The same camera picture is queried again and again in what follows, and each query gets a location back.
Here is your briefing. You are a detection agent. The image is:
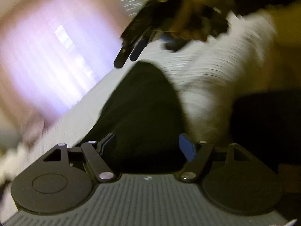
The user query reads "grey cushion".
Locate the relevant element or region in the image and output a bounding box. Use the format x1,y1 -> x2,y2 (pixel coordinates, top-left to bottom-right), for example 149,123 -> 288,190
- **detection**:
0,129 -> 22,150

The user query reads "white striped bed cover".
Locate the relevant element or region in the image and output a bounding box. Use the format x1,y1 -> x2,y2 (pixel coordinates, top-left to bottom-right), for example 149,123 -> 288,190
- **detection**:
1,15 -> 286,225

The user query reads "pink curtain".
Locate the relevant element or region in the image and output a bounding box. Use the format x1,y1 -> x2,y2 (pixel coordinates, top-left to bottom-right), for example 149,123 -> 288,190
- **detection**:
0,0 -> 132,128

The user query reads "person right hand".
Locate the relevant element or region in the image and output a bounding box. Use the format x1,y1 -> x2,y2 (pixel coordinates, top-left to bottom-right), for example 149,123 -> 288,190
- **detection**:
163,0 -> 235,42

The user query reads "white pillow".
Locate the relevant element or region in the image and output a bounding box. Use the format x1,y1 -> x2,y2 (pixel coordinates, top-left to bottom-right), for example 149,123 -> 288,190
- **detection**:
1,142 -> 30,185

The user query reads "black garment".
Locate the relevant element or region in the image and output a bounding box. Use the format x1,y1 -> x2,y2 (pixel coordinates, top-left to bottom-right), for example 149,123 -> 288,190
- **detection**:
77,61 -> 187,174

